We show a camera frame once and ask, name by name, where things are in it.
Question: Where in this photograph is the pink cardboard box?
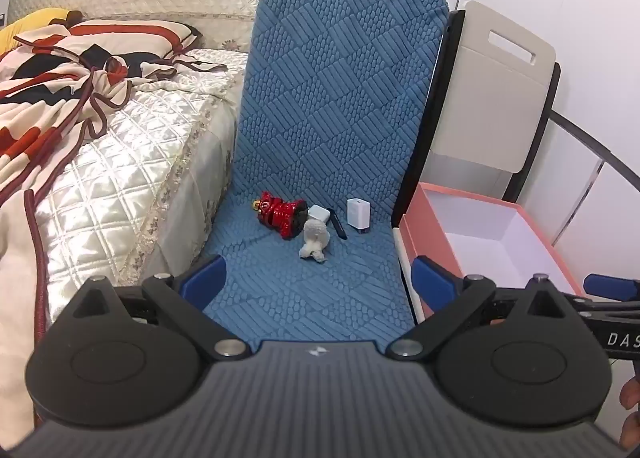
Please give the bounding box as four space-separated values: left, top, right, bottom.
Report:
398 182 587 325

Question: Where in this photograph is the red black printed blanket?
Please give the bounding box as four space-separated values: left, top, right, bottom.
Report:
0 18 231 339

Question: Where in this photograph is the yellow pillow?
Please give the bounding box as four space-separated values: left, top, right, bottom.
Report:
0 8 76 54

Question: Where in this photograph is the cream floral pillow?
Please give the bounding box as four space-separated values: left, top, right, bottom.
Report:
187 12 257 52

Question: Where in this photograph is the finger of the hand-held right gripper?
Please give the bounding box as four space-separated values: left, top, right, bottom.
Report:
560 273 640 313

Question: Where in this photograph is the tall white power adapter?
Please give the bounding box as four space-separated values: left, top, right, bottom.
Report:
347 197 372 235

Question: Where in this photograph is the person's right hand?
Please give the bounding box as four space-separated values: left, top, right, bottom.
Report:
618 378 640 446

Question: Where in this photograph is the white plush toy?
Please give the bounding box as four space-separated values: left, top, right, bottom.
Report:
298 219 332 265

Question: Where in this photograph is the black curved frame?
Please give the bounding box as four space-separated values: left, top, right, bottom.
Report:
549 109 640 191

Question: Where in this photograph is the cream quilted bedspread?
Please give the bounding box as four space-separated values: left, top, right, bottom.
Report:
0 48 251 379

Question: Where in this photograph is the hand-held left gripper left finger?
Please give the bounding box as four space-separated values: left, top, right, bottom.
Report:
64 255 252 360

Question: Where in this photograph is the red black lion figurine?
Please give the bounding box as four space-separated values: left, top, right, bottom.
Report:
251 191 309 242

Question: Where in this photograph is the beige chair with black frame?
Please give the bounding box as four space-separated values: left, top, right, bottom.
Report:
419 0 562 205

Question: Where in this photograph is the blue textured seat cushion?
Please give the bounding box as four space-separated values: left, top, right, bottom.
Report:
202 0 450 345

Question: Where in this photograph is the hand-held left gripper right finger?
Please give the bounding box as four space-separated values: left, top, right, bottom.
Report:
386 256 582 360

